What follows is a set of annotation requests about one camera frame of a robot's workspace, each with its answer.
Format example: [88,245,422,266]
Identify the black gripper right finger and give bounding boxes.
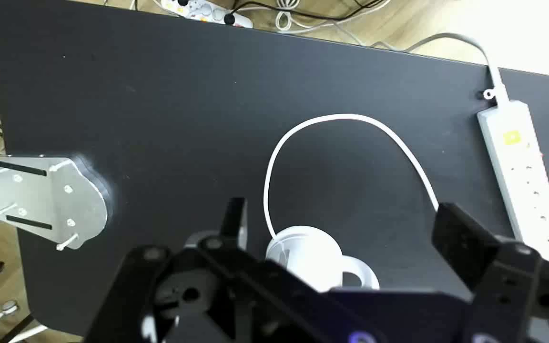
[431,203,513,292]

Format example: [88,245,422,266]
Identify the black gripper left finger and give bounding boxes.
[219,199,248,250]

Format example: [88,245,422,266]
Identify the white kettle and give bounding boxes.
[265,226,380,292]

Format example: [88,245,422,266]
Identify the white floor power strip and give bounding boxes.
[155,0,254,29]

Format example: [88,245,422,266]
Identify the white kettle cord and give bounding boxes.
[261,113,443,239]

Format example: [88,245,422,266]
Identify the white power strip cord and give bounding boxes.
[406,33,511,106]

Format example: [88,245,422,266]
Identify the grey metal mounting bracket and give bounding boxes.
[0,157,111,250]

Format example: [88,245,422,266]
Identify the black floor cable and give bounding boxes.
[219,0,378,27]

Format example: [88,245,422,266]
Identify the white floor cable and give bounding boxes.
[273,8,378,48]

